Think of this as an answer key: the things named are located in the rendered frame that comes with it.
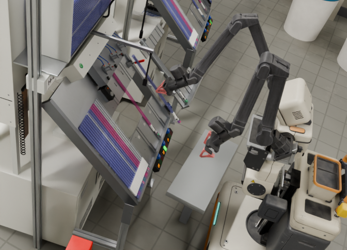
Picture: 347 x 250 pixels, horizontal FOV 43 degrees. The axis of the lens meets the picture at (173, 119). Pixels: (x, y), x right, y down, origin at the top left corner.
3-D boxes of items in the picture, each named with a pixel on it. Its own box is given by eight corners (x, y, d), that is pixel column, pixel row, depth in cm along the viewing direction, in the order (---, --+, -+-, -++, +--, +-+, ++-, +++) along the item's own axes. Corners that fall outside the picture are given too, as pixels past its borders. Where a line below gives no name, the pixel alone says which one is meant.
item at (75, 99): (128, 74, 258) (136, 71, 255) (86, 153, 210) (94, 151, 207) (96, 27, 242) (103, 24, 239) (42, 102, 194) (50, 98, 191)
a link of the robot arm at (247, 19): (257, 12, 211) (256, 5, 219) (230, 22, 215) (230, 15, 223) (284, 88, 232) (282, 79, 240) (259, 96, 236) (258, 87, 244)
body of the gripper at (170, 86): (162, 88, 242) (173, 83, 238) (167, 77, 249) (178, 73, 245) (168, 96, 245) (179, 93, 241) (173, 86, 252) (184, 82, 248)
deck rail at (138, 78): (162, 119, 278) (170, 116, 275) (161, 121, 276) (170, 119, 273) (97, 26, 243) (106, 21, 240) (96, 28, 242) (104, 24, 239)
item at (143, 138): (164, 119, 274) (168, 118, 273) (131, 201, 226) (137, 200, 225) (148, 96, 265) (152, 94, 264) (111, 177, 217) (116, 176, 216)
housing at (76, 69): (98, 34, 244) (119, 25, 237) (62, 87, 209) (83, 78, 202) (90, 22, 240) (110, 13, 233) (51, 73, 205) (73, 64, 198)
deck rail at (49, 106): (129, 204, 228) (139, 202, 225) (128, 206, 227) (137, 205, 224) (41, 102, 194) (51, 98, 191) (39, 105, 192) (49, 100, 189)
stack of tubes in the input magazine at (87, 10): (111, 2, 228) (116, -48, 209) (71, 56, 190) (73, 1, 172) (88, -5, 228) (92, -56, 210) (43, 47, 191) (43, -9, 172)
